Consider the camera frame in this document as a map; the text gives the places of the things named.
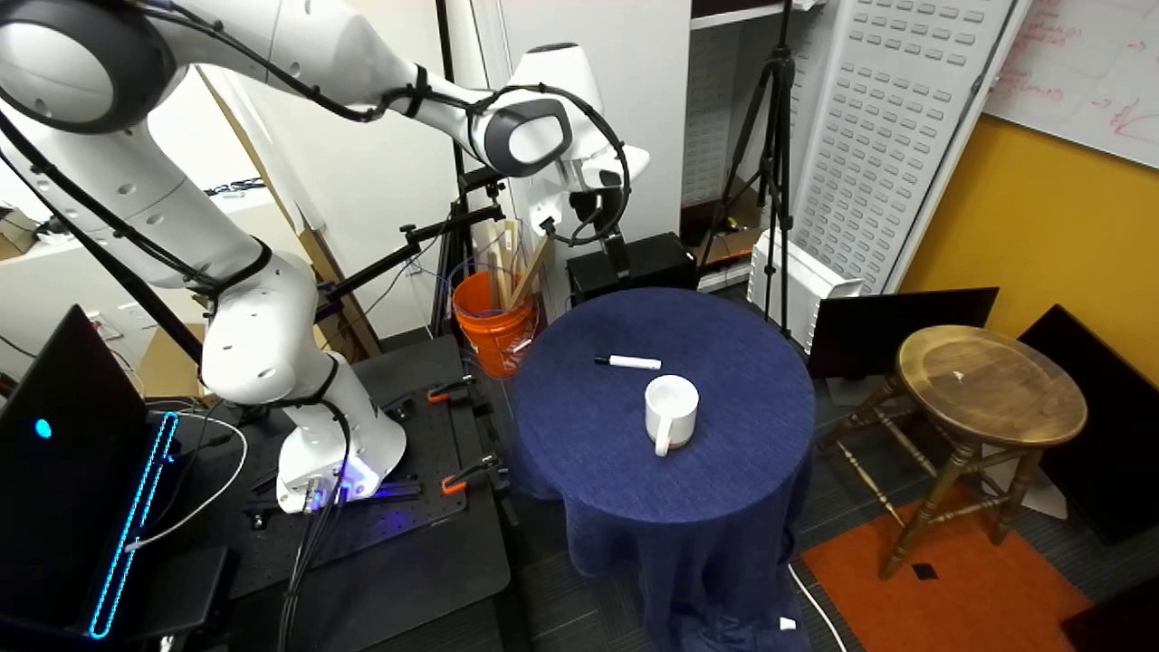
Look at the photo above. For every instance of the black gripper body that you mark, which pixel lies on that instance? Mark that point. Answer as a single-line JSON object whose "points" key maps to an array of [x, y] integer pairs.
{"points": [[597, 203]]}

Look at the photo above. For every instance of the white marker with black cap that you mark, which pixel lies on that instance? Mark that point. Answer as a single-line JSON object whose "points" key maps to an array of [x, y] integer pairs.
{"points": [[631, 360]]}

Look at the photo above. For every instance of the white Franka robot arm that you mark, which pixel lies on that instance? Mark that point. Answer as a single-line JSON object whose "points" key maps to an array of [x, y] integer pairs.
{"points": [[239, 329]]}

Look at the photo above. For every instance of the black box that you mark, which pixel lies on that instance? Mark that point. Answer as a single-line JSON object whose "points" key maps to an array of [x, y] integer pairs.
{"points": [[647, 271]]}

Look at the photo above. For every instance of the wooden stick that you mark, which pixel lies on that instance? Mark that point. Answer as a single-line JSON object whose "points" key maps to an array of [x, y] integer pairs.
{"points": [[496, 259], [529, 271]]}

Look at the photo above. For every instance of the orange bucket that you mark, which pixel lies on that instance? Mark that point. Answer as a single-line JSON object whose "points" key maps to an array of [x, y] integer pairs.
{"points": [[492, 330]]}

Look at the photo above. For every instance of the white mug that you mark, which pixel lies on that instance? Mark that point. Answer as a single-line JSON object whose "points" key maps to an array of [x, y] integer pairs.
{"points": [[671, 407]]}

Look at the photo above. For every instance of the white radiator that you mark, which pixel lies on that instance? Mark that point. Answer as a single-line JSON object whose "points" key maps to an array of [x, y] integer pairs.
{"points": [[799, 285]]}

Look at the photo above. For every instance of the white shelf board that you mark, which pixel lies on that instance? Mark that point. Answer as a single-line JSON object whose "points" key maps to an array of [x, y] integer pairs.
{"points": [[747, 14]]}

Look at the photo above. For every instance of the blue tablecloth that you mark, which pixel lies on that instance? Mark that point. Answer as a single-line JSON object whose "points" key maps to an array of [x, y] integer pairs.
{"points": [[657, 507]]}

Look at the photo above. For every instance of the black flat panel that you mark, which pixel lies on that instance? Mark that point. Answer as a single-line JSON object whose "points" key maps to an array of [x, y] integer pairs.
{"points": [[899, 329], [1108, 421]]}

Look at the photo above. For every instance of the white perforated cabinet door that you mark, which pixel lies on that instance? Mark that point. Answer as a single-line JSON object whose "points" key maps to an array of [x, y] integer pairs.
{"points": [[891, 120]]}

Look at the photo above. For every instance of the black workbench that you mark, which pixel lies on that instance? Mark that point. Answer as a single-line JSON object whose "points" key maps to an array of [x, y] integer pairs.
{"points": [[398, 545]]}

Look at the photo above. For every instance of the round wooden stool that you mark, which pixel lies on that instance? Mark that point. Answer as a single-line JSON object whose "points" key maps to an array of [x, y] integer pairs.
{"points": [[991, 386]]}

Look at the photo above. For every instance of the orange floor mat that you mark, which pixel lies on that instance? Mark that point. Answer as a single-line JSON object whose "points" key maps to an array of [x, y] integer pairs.
{"points": [[963, 600]]}

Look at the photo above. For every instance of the whiteboard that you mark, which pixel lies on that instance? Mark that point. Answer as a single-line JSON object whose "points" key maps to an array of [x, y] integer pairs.
{"points": [[1089, 68]]}

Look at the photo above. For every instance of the black camera tripod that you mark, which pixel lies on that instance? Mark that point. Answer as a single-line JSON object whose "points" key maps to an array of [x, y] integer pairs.
{"points": [[773, 148]]}

